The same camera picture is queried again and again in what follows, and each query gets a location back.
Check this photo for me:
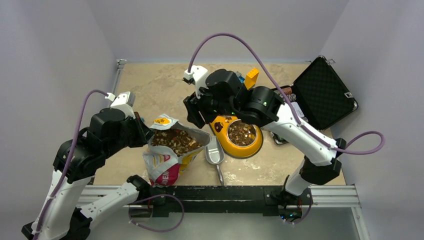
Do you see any pet food bag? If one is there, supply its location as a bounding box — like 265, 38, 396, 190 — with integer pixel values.
142, 114, 211, 188

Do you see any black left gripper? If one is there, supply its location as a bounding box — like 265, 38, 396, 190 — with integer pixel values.
102, 111, 156, 159

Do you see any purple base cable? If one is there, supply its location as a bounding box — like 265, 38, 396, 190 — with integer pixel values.
128, 193, 185, 233

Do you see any black poker chip case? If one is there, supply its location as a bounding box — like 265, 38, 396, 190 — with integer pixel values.
280, 55, 359, 131

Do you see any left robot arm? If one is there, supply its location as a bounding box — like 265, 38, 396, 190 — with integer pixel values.
21, 91, 154, 240

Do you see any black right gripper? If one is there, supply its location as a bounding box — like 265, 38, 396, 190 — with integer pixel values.
183, 84, 237, 129

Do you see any silver metal food scoop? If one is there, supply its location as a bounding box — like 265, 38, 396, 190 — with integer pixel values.
205, 136, 225, 186

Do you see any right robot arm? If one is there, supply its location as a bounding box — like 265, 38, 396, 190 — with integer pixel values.
183, 66, 346, 207

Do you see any toy brick stack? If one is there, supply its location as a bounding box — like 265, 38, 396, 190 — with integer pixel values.
235, 68, 259, 90

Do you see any yellow double pet bowl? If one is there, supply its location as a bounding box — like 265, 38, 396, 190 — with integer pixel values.
209, 116, 264, 159

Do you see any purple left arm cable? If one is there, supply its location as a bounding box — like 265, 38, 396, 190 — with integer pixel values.
32, 89, 112, 240

